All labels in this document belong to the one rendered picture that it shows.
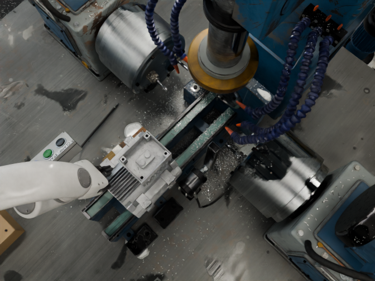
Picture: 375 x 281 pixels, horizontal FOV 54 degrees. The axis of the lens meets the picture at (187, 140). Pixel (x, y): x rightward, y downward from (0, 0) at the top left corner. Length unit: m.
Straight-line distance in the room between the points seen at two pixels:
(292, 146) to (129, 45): 0.58
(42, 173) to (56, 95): 0.81
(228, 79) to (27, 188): 0.52
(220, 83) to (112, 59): 0.44
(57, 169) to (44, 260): 0.70
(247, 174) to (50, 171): 0.55
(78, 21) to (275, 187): 0.78
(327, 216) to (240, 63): 0.47
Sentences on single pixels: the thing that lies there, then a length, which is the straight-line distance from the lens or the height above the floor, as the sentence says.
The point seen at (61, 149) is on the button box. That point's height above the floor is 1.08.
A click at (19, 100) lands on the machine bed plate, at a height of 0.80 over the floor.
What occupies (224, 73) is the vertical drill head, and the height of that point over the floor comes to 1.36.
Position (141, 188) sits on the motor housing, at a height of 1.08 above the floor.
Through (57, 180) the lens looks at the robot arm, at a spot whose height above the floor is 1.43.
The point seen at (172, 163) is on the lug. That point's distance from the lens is 1.10.
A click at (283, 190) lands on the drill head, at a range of 1.06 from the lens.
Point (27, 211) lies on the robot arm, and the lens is 0.87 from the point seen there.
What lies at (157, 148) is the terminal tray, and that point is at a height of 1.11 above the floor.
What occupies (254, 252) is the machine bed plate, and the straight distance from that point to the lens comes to 1.39.
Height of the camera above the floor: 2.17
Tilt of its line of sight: 75 degrees down
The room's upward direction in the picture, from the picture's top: 2 degrees clockwise
